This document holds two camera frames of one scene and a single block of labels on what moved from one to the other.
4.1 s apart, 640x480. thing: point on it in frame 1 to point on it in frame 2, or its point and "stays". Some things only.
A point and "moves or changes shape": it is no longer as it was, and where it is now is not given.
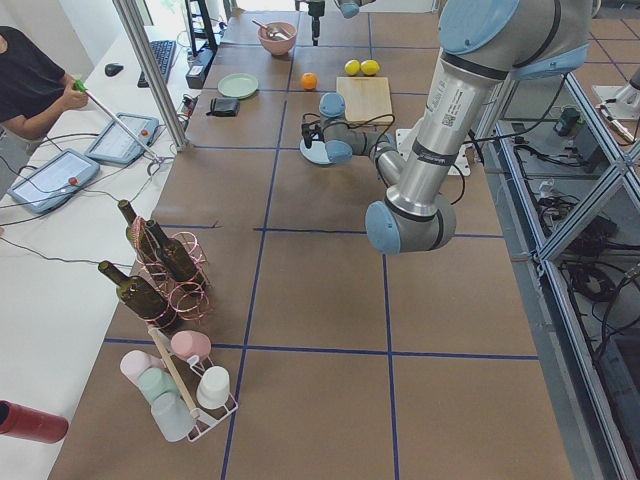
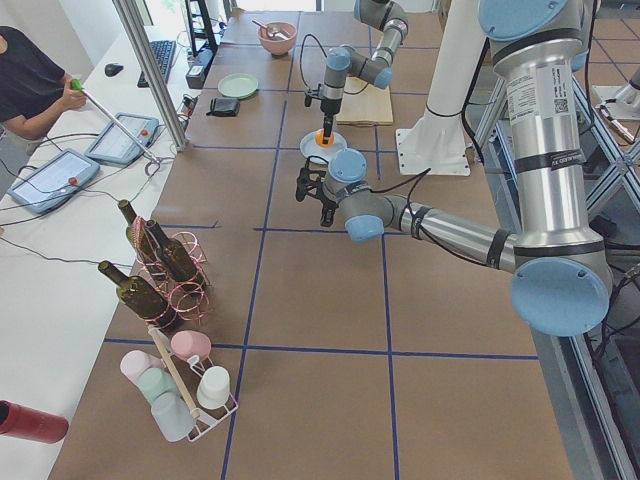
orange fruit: x=309 y=81 moves or changes shape
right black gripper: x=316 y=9 to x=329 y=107
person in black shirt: x=33 y=86 stays
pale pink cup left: x=135 y=361 stays
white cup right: x=213 y=387 stays
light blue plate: x=317 y=153 stays
